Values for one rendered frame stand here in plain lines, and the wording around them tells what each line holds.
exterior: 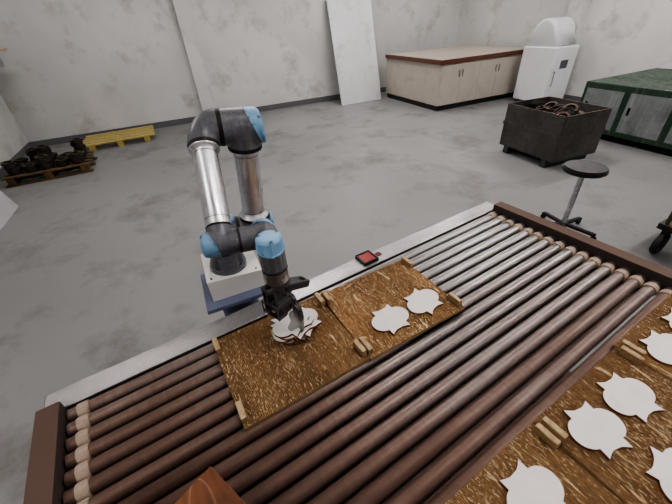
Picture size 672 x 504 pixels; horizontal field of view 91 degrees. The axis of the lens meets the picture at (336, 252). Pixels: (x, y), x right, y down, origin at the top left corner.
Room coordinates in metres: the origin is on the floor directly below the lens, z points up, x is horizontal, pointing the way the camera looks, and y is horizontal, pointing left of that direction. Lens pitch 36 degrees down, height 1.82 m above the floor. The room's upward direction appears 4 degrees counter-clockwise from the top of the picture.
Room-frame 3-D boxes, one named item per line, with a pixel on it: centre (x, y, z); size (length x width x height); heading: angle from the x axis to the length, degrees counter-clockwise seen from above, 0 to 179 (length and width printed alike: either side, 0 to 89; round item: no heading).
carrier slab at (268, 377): (0.71, 0.18, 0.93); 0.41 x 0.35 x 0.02; 119
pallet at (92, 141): (6.99, 4.18, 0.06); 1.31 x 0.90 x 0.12; 112
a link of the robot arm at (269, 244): (0.76, 0.18, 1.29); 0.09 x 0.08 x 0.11; 17
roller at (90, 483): (0.82, -0.15, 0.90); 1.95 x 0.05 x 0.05; 120
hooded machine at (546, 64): (7.70, -4.68, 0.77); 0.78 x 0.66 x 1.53; 22
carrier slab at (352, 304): (0.90, -0.19, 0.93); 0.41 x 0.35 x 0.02; 117
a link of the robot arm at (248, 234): (0.85, 0.23, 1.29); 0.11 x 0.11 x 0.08; 17
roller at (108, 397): (1.03, -0.02, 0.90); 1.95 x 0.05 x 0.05; 120
